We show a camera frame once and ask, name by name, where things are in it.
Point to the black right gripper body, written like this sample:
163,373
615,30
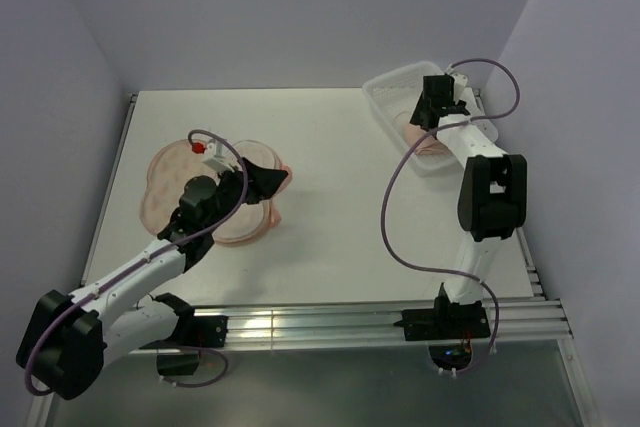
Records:
417,115

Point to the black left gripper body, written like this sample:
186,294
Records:
229,192

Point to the pink bra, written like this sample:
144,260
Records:
411,133

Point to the pink floral mesh laundry bag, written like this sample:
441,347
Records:
176,163

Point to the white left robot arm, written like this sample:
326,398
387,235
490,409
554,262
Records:
71,337

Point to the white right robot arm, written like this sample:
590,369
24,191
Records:
493,194

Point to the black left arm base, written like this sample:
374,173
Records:
201,342

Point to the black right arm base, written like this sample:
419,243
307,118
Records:
469,322

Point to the white perforated plastic basket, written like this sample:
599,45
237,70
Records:
392,98

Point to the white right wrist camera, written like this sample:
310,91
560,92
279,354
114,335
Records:
460,80

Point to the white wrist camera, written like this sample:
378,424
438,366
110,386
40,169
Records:
460,80
214,158

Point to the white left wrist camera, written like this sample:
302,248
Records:
214,158

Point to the aluminium rail frame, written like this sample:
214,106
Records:
313,305

